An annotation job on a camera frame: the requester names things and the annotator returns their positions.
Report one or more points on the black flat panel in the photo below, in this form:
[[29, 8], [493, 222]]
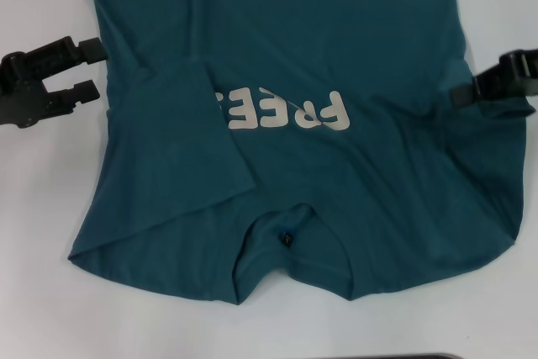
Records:
[[378, 357]]

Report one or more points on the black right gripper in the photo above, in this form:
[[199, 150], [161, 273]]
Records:
[[525, 69]]

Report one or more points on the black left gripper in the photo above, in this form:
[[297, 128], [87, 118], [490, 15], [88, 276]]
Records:
[[21, 94]]

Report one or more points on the teal t-shirt with beige print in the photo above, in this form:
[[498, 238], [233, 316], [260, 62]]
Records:
[[294, 39]]

